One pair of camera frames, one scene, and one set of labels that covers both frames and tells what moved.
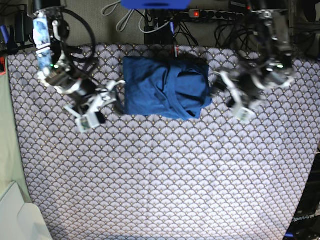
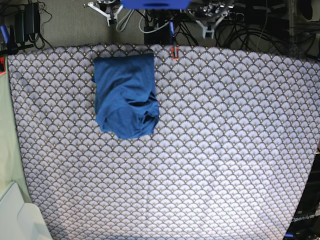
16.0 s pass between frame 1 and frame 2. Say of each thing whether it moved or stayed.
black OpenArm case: stayed
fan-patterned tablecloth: stayed
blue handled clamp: stayed
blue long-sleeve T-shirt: moved
